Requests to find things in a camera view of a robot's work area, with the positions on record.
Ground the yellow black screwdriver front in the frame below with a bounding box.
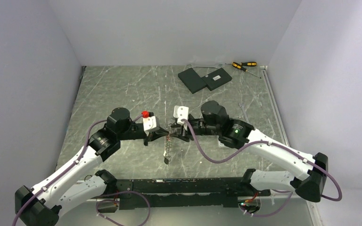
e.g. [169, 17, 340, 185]
[233, 66, 261, 79]

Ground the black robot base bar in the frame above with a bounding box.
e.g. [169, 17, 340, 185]
[103, 177, 271, 210]

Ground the silver wrench on table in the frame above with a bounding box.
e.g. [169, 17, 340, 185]
[239, 103, 250, 123]

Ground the small black flat box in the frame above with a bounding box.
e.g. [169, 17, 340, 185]
[202, 68, 232, 91]

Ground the large black flat box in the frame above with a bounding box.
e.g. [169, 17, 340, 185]
[178, 68, 207, 94]

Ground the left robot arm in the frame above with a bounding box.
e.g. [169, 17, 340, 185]
[12, 107, 169, 226]

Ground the long silver wrench at wall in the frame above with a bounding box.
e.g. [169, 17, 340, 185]
[187, 64, 224, 69]

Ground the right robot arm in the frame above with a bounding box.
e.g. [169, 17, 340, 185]
[171, 101, 328, 202]

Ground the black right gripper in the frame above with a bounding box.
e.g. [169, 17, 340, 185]
[169, 118, 220, 142]

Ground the yellow black screwdriver rear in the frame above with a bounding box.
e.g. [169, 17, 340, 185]
[227, 62, 258, 67]

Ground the round metal key organizer disc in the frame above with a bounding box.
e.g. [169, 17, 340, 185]
[163, 135, 173, 165]

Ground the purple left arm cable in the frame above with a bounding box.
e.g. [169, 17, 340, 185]
[11, 114, 151, 226]

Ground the yellow black screwdriver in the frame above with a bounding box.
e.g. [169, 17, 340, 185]
[233, 66, 261, 79]
[227, 62, 258, 67]

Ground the clear plastic case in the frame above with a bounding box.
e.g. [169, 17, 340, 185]
[218, 141, 227, 148]

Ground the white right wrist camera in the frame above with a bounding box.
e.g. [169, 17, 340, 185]
[173, 105, 189, 125]

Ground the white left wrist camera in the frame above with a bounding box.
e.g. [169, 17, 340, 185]
[141, 111, 160, 135]

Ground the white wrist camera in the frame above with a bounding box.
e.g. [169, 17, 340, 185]
[141, 111, 160, 135]
[173, 105, 189, 125]

